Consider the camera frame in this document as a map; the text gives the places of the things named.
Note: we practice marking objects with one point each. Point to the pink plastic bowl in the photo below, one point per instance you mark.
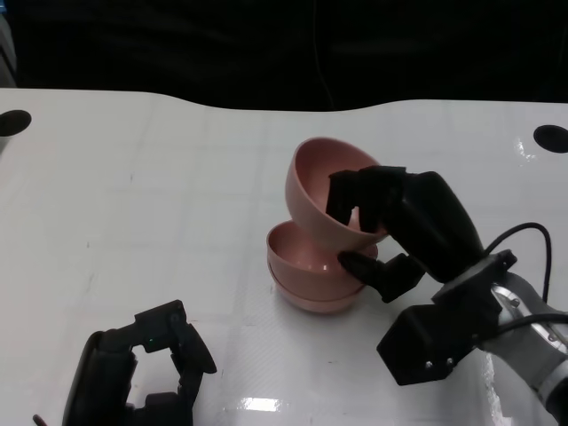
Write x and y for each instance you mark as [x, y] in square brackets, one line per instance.
[310, 199]
[319, 306]
[293, 257]

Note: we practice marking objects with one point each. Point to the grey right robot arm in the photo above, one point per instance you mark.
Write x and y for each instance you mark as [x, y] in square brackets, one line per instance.
[546, 377]

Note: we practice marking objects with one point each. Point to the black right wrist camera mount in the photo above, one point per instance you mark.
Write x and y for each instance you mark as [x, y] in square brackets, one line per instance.
[421, 346]

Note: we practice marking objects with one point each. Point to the black round table grommet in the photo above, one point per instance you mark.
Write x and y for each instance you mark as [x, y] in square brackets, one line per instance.
[13, 123]
[552, 139]

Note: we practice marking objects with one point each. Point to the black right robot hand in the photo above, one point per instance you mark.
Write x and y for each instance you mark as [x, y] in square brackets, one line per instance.
[426, 222]

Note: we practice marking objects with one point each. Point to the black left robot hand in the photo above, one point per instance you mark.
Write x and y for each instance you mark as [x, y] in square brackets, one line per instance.
[100, 377]

